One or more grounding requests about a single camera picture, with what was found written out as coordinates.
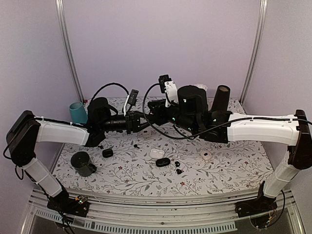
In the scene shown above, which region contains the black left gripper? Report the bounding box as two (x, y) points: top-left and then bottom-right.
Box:
(99, 111), (154, 134)

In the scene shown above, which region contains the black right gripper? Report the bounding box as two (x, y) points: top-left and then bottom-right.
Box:
(148, 98), (197, 135)

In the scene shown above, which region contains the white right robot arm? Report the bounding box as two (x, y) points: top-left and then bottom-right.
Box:
(143, 81), (312, 213)

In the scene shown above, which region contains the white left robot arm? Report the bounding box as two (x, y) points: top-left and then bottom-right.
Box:
(4, 97), (149, 212)

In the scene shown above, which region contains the white closed earbud case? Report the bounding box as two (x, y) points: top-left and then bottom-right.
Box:
(142, 130), (151, 137)

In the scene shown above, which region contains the white open earbud case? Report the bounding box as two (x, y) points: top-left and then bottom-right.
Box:
(149, 149), (165, 159)

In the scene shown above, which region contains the black oval earbud case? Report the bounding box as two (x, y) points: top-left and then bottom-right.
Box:
(156, 157), (171, 167)

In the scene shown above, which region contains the black square earbud case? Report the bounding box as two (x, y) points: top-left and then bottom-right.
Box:
(102, 149), (114, 158)

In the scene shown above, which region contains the white ribbed vase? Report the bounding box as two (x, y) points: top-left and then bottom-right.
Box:
(195, 84), (208, 91)

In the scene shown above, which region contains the black tapered vase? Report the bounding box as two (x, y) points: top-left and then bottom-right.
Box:
(211, 85), (231, 112)

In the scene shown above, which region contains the teal cup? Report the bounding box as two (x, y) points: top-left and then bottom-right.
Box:
(69, 102), (88, 125)

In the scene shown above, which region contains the black mug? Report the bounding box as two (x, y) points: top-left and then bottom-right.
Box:
(70, 151), (97, 177)

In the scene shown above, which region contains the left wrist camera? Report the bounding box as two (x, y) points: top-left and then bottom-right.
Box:
(123, 89), (139, 115)

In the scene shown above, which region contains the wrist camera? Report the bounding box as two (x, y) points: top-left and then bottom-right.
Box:
(158, 75), (178, 107)
(123, 89), (139, 115)

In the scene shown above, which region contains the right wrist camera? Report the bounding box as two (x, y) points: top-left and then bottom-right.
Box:
(158, 75), (178, 107)

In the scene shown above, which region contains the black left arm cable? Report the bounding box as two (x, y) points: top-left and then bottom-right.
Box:
(91, 82), (130, 100)

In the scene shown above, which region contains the aluminium front rail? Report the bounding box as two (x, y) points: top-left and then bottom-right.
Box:
(21, 189), (305, 234)

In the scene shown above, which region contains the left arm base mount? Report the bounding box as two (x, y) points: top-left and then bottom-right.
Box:
(47, 183), (90, 217)

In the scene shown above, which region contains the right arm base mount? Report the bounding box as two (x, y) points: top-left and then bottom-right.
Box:
(235, 181), (277, 217)

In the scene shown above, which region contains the left aluminium corner post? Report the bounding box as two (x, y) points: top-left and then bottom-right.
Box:
(55, 0), (84, 102)

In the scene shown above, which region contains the aluminium corner post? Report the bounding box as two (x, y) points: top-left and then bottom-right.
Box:
(55, 0), (84, 102)
(239, 0), (268, 106)

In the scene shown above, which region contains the right aluminium corner post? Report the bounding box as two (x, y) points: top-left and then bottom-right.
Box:
(239, 0), (268, 106)

